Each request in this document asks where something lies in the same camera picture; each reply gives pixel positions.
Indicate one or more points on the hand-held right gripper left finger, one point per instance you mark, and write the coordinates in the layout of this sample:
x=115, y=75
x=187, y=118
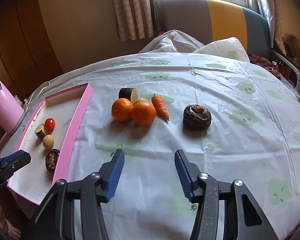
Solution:
x=115, y=177

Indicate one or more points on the small dark eggplant piece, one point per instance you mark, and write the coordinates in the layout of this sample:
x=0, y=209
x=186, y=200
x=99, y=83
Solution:
x=40, y=132

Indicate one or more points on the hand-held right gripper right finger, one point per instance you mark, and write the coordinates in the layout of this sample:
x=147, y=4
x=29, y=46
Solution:
x=183, y=177

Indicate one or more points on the white cloud-print pillow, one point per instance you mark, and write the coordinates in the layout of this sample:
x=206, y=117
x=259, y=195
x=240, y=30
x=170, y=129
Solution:
x=227, y=47

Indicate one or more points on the orange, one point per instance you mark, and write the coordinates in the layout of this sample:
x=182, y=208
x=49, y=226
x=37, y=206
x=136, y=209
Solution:
x=122, y=110
x=143, y=113

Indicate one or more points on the pink electric kettle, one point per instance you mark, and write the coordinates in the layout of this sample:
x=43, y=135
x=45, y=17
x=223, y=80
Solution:
x=2, y=105

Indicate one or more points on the large dark wrinkled fruit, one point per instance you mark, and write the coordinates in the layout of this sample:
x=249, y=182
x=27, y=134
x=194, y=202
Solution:
x=197, y=117

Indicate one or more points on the beige round fruit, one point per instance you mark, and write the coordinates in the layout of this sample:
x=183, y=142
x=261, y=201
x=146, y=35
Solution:
x=140, y=100
x=48, y=141

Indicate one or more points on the grey metal frame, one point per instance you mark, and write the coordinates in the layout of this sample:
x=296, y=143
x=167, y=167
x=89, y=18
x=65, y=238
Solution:
x=293, y=72

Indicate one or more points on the pink cardboard tray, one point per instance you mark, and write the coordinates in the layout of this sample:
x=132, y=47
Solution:
x=27, y=175

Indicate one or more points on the small carrot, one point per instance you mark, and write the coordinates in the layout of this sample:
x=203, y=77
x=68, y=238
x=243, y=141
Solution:
x=160, y=106

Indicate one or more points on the white cloud-print tablecloth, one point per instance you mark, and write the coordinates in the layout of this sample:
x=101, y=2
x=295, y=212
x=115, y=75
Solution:
x=215, y=92

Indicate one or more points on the grey yellow teal headboard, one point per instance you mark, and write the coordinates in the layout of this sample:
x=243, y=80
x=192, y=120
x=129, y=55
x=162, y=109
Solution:
x=225, y=17

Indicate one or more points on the dark red cloth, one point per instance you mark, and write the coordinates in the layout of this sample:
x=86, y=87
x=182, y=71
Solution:
x=262, y=62

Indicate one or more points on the small dark wrinkled fruit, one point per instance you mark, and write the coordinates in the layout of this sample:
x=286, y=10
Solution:
x=52, y=160

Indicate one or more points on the white plastic sheet heap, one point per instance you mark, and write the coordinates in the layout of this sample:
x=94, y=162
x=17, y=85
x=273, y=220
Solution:
x=170, y=42

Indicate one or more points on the large dark eggplant piece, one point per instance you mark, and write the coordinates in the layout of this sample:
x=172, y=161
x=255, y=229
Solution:
x=128, y=95

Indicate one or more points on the beige patterned curtain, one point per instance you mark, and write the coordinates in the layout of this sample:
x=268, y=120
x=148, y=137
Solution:
x=132, y=10
x=270, y=5

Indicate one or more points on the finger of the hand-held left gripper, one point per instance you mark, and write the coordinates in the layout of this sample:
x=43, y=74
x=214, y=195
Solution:
x=11, y=158

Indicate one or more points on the brown wooden wardrobe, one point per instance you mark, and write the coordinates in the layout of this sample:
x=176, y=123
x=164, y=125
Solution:
x=20, y=30

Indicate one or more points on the red cherry tomato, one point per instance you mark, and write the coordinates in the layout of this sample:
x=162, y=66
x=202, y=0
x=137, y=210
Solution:
x=49, y=124

